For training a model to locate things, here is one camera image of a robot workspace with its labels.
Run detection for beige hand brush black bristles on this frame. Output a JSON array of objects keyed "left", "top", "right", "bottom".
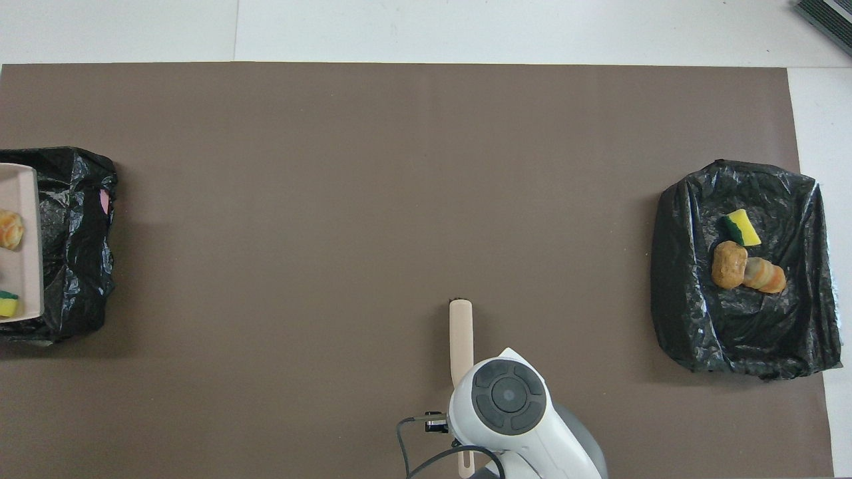
[{"left": 449, "top": 299, "right": 476, "bottom": 477}]

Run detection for bumpy golden bread roll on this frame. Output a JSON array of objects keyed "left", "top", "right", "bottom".
[{"left": 711, "top": 241, "right": 748, "bottom": 290}]

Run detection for striped orange croissant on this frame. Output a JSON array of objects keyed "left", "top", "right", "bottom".
[
  {"left": 742, "top": 257, "right": 787, "bottom": 295},
  {"left": 0, "top": 209, "right": 25, "bottom": 251}
]

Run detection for beige plastic dustpan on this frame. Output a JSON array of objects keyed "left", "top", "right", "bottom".
[{"left": 0, "top": 163, "right": 45, "bottom": 323}]

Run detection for black bag lined bin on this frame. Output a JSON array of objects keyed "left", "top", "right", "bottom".
[{"left": 650, "top": 159, "right": 843, "bottom": 381}]

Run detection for black bin with pink spot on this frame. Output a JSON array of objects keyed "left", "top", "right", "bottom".
[{"left": 0, "top": 147, "right": 118, "bottom": 345}]

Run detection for brown table mat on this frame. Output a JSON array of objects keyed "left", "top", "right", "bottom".
[{"left": 0, "top": 63, "right": 836, "bottom": 479}]

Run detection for dark ribbed panel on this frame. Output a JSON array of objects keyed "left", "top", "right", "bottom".
[{"left": 794, "top": 0, "right": 852, "bottom": 57}]

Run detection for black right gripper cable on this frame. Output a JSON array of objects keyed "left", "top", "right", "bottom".
[{"left": 397, "top": 414, "right": 507, "bottom": 479}]

